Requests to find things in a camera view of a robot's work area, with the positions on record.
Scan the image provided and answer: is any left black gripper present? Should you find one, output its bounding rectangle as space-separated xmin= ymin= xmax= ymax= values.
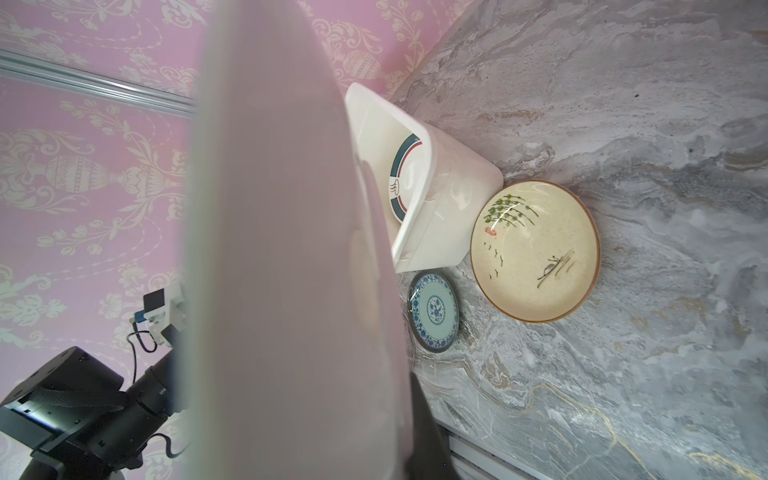
xmin=1 ymin=346 xmax=185 ymax=474

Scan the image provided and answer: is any cream plate with green leaves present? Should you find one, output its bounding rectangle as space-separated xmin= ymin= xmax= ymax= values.
xmin=470 ymin=180 xmax=601 ymax=323

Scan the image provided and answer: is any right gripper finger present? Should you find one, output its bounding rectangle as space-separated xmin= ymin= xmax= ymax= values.
xmin=407 ymin=372 xmax=460 ymax=480

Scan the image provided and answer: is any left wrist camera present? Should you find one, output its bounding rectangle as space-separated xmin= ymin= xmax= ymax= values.
xmin=131 ymin=282 xmax=187 ymax=348

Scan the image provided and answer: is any teal patterned small plate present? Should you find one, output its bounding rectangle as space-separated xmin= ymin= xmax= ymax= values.
xmin=407 ymin=270 xmax=460 ymax=353

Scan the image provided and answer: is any white plate with clover emblem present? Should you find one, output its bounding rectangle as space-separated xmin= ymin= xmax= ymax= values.
xmin=182 ymin=1 xmax=412 ymax=479

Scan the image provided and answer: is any white plate red-green rim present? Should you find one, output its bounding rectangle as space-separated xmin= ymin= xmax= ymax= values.
xmin=388 ymin=134 xmax=426 ymax=222

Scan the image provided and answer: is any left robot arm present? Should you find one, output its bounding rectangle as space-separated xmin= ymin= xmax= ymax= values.
xmin=1 ymin=346 xmax=185 ymax=479

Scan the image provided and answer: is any white plastic bin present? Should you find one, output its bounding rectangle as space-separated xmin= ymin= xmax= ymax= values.
xmin=344 ymin=83 xmax=503 ymax=273

